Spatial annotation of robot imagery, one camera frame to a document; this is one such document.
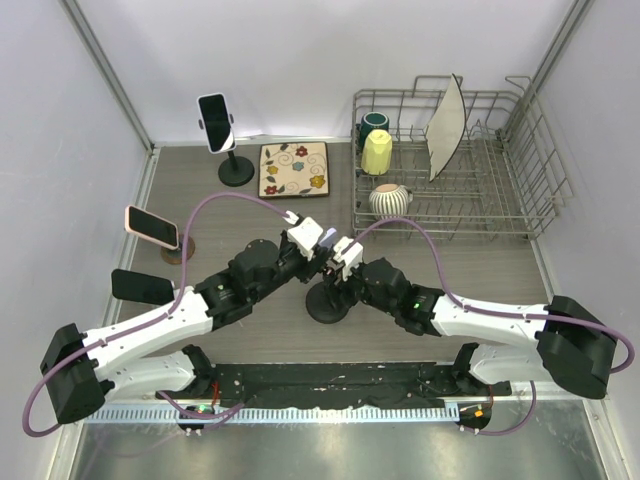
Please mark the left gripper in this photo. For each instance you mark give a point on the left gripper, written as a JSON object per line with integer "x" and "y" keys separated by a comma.
{"x": 307, "y": 266}

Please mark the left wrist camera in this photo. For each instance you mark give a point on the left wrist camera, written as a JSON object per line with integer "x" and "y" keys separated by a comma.
{"x": 304, "y": 232}

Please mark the lavender case phone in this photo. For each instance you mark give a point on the lavender case phone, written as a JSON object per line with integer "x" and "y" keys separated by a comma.
{"x": 327, "y": 237}

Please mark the black phone stand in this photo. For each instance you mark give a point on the black phone stand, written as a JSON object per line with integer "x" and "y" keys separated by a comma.
{"x": 235, "y": 170}
{"x": 324, "y": 301}

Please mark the floral square plate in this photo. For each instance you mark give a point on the floral square plate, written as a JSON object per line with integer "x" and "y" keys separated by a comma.
{"x": 293, "y": 170}

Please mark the white cable duct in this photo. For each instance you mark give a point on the white cable duct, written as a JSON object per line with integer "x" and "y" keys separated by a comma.
{"x": 166, "y": 414}

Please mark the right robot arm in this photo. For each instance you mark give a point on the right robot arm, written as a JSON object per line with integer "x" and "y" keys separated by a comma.
{"x": 513, "y": 343}

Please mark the wooden base phone stand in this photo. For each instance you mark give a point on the wooden base phone stand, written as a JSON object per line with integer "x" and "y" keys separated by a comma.
{"x": 175, "y": 256}

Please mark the striped round mug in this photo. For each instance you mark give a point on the striped round mug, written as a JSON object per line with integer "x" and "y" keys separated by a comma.
{"x": 389, "y": 201}

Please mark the black phone on white stand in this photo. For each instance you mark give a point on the black phone on white stand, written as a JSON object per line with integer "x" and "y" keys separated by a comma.
{"x": 141, "y": 288}

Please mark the dark green mug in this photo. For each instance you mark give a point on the dark green mug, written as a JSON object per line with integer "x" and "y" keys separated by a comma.
{"x": 371, "y": 121}

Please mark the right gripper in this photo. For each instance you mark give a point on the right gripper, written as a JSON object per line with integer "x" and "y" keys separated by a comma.
{"x": 335, "y": 285}

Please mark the yellow faceted cup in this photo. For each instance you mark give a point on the yellow faceted cup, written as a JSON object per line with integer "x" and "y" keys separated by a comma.
{"x": 377, "y": 152}

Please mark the metal dish rack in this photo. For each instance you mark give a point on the metal dish rack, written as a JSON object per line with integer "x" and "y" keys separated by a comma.
{"x": 507, "y": 177}

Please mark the white phone stand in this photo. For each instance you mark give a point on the white phone stand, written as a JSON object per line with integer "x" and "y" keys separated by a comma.
{"x": 216, "y": 122}

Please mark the white curved plate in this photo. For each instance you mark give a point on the white curved plate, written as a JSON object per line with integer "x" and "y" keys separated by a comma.
{"x": 446, "y": 128}

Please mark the pink case phone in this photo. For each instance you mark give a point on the pink case phone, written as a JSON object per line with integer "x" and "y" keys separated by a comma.
{"x": 151, "y": 227}

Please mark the black mounting base plate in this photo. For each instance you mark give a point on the black mounting base plate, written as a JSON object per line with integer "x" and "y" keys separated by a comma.
{"x": 337, "y": 386}

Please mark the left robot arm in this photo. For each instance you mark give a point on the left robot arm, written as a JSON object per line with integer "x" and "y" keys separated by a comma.
{"x": 79, "y": 367}

